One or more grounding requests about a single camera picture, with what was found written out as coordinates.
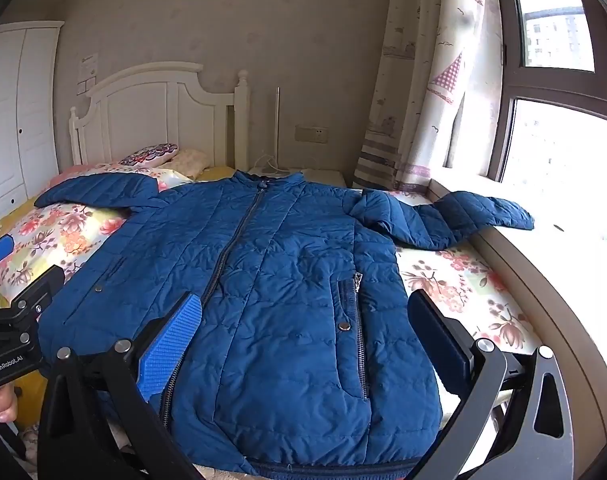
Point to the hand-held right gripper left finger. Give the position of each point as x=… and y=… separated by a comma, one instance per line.
x=176, y=340

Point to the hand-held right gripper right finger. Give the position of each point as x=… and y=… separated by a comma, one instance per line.
x=436, y=340

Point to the blue puffer jacket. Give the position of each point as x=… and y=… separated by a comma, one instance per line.
x=283, y=260

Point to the person's left hand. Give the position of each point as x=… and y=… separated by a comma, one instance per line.
x=4, y=404

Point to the yellow bedsheet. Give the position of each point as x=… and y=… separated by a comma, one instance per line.
x=13, y=215

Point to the floral quilt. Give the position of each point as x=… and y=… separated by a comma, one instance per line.
x=458, y=280

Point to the pink pillow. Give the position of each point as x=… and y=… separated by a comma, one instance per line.
x=83, y=172

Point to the white wardrobe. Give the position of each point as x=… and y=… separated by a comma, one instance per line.
x=18, y=110

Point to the yellow pillow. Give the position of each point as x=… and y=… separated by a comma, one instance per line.
x=216, y=174

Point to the purple patterned pillow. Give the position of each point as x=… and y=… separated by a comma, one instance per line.
x=151, y=155

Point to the cream pillow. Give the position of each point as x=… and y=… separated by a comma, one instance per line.
x=191, y=162

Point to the white bed headboard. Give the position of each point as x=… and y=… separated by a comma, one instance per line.
x=133, y=120

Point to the white nightstand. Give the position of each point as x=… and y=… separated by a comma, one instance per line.
x=323, y=177

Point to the white slim stand lamp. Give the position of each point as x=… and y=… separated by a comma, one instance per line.
x=279, y=130

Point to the dark framed window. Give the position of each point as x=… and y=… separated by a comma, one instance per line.
x=506, y=110

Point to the printed beige curtain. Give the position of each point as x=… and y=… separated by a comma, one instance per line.
x=423, y=85

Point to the wall paper notice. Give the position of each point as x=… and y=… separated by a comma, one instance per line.
x=88, y=66

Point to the beige wall socket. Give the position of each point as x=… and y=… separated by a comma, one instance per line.
x=312, y=134

